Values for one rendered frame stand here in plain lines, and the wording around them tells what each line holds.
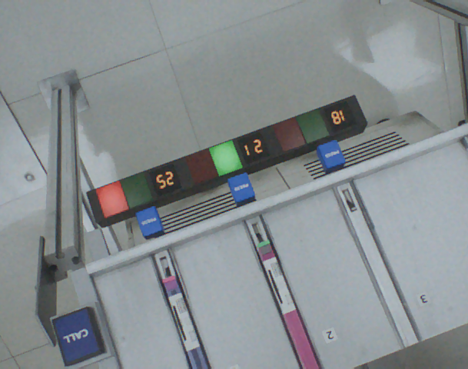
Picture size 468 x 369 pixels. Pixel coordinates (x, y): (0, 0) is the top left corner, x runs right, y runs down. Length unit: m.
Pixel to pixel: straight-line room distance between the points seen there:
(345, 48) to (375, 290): 0.85
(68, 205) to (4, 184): 0.58
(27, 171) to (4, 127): 0.11
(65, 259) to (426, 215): 0.43
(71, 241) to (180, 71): 0.67
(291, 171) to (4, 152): 0.60
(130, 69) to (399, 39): 0.60
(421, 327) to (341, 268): 0.10
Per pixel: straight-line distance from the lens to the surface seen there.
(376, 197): 0.77
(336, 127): 0.80
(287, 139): 0.79
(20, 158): 1.47
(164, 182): 0.78
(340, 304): 0.74
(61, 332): 0.72
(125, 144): 1.47
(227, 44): 1.43
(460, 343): 1.15
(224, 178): 0.78
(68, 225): 0.88
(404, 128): 1.49
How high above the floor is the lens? 1.35
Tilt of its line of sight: 60 degrees down
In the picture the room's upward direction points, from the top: 153 degrees clockwise
